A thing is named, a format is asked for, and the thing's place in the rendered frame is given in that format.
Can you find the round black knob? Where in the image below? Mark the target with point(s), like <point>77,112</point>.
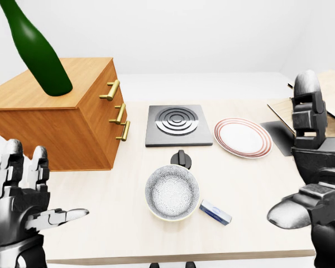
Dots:
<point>181,159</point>

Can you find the grey patterned bowl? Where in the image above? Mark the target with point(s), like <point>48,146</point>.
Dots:
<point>171,194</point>

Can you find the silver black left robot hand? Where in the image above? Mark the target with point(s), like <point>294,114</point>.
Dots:
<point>14,206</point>

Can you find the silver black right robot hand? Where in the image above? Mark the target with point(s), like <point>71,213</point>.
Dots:
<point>321,167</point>

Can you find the white plate with red rings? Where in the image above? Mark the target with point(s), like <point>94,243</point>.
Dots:
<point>241,138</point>

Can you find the wooden cabinet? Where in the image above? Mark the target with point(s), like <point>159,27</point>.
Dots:
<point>44,131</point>

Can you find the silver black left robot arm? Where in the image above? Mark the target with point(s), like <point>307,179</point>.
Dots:
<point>30,255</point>

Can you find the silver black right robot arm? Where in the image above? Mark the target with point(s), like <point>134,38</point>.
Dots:
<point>330,247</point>

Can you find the green wine bottle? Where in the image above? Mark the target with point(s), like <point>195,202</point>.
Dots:
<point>39,56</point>

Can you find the wooden cabinet drawer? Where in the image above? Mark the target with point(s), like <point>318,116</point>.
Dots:
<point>96,97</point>
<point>113,146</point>
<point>104,121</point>

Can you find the small black shape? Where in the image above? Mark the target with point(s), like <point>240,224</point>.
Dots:
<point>154,265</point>
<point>190,265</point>

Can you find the flat dark stove plate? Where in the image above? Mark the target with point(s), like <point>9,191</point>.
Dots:
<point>178,134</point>

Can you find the small blue and white box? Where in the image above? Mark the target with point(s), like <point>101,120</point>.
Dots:
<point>215,212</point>

